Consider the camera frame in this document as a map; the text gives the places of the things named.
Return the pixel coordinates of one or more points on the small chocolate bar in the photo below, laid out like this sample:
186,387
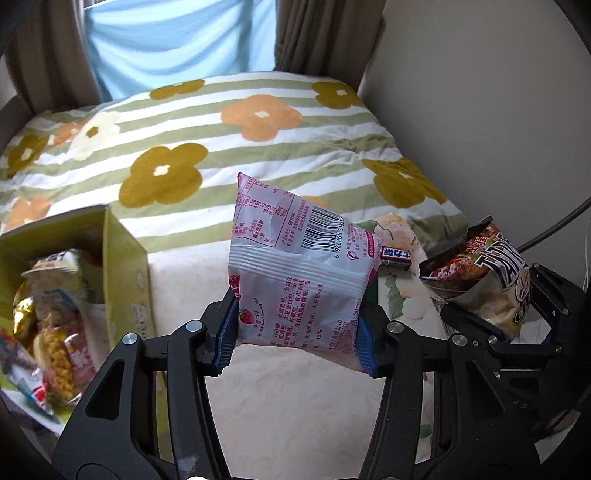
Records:
395,254

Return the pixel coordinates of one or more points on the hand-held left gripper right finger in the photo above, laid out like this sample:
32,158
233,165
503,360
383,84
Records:
367,347

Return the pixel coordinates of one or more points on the brown and yellow chips bag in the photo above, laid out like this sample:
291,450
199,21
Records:
489,277

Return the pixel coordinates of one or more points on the green cardboard box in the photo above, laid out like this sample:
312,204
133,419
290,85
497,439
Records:
124,277

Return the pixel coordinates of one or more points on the light blue curtain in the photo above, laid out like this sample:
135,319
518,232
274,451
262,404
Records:
175,41

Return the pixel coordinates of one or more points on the striped floral quilt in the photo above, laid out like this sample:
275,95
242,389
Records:
277,152

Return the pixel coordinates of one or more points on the gold snack packet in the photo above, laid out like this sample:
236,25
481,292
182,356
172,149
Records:
23,314

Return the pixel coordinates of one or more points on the pink strawberry snack packet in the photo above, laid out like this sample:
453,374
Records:
295,277

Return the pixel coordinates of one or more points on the blue and white snack packet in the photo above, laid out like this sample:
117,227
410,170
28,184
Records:
18,369

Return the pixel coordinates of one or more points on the brown curtain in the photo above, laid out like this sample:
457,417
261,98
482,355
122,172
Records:
46,60
323,32

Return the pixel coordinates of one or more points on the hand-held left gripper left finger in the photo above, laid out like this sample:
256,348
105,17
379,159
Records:
226,333

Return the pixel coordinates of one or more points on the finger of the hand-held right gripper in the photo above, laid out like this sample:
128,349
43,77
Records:
558,288
475,325

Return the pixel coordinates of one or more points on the cream floral bed sheet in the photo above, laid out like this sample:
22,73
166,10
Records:
286,415

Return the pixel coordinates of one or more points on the plain white snack packet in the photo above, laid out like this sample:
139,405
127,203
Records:
94,327

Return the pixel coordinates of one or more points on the cheese sticks snack bag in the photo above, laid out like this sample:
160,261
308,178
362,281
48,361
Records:
55,267

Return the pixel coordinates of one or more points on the clear fried noodle snack packet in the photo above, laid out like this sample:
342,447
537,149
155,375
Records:
57,364

